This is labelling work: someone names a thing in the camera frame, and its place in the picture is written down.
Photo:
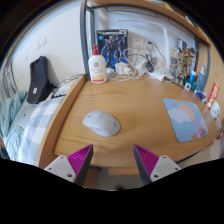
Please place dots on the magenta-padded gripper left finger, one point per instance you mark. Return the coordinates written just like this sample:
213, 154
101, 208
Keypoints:
63, 166

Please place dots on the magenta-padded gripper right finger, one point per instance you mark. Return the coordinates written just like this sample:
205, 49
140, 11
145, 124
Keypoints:
161, 166

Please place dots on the light grey computer mouse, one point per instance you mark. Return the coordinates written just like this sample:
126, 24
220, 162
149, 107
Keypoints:
101, 123

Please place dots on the blue cloud-print mouse pad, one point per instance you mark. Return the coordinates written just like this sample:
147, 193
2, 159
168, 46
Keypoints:
185, 120

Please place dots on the blue white checked quilt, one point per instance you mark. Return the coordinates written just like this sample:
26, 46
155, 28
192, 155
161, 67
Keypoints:
38, 130

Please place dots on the teal blanket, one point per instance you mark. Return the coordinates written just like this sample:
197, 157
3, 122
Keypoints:
10, 113

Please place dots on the white printed mug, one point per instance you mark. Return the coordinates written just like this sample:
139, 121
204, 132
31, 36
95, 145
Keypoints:
215, 109

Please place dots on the blue white small pack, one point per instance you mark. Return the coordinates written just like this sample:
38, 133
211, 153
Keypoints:
201, 96

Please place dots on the red snack can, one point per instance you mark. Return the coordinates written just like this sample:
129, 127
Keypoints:
212, 95

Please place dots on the black bag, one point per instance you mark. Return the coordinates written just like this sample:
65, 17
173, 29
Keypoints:
38, 80

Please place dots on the white power strip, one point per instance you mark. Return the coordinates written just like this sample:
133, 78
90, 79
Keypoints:
156, 76

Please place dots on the blue tube with white cap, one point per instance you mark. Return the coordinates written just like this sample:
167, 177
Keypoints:
193, 80

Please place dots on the clear blue spray bottle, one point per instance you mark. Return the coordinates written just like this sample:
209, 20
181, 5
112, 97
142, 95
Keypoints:
201, 81

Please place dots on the white charger block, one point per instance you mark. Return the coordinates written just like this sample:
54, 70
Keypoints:
141, 66
121, 68

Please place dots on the beige robot figure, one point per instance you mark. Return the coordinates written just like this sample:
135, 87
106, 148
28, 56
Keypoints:
184, 66

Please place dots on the clear glass cup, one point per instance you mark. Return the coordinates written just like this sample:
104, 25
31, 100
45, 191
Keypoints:
150, 64

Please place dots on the white red-pump lotion bottle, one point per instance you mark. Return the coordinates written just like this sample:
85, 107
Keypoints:
97, 68

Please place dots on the white desk lamp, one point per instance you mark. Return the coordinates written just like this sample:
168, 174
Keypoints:
166, 43

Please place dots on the colourful box behind figure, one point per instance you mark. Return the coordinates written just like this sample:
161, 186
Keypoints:
181, 44

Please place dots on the robot model kit box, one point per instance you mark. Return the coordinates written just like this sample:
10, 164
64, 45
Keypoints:
113, 45

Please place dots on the wooden shelf with items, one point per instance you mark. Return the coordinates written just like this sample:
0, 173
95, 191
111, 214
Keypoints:
160, 9

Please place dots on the small white square frame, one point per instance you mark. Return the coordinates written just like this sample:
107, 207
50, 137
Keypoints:
187, 86

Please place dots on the white wall switch plate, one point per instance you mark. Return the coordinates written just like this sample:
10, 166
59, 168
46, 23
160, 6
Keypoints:
40, 43

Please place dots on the white wall socket panel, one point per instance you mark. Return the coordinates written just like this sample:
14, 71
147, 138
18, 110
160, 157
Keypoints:
138, 42

